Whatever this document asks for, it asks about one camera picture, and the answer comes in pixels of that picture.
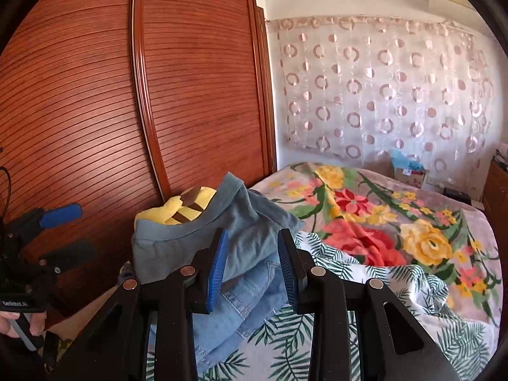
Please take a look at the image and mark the light blue jeans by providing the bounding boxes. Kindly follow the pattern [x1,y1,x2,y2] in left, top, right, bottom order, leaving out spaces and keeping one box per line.
[190,260,292,374]

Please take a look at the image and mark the red-brown wooden wardrobe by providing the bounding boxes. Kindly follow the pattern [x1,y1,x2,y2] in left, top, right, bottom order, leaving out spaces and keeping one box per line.
[0,0,278,318]

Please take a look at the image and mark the yellow plush toy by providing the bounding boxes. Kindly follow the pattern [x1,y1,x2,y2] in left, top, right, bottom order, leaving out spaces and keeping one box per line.
[135,186,218,227]

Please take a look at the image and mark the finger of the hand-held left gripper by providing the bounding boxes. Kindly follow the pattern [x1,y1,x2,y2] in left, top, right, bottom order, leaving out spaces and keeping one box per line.
[16,202,84,233]
[39,238,99,274]

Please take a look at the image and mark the leaf print bed sheet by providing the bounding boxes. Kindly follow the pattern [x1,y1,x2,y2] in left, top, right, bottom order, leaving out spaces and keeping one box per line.
[145,230,497,381]

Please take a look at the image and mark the wooden cabinet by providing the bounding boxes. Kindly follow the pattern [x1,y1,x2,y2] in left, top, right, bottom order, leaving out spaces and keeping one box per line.
[482,149,505,211]

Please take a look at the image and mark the grey-blue pants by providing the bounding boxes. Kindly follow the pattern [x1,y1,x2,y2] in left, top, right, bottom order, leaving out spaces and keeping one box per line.
[131,172,306,286]

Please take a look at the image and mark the floral blanket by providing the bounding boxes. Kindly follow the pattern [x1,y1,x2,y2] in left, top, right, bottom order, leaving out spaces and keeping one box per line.
[248,162,503,326]

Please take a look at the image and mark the person's left hand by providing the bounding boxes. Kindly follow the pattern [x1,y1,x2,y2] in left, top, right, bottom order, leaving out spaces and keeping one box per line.
[0,310,47,339]

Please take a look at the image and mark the black cable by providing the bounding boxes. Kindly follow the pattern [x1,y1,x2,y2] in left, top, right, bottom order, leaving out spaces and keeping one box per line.
[0,166,13,225]

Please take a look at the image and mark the circle pattern curtain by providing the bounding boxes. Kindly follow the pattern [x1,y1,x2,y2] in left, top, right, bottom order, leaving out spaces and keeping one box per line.
[266,15,501,171]

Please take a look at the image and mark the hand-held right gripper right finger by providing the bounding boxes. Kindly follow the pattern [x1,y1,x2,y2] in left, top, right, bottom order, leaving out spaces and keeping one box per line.
[277,228,463,381]

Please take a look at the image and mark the cardboard box with blue tissue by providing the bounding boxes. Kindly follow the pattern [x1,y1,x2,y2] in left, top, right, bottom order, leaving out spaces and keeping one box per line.
[389,150,431,187]

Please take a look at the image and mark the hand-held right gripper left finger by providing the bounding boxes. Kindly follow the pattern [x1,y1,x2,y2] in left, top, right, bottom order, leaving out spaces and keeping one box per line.
[51,228,230,381]

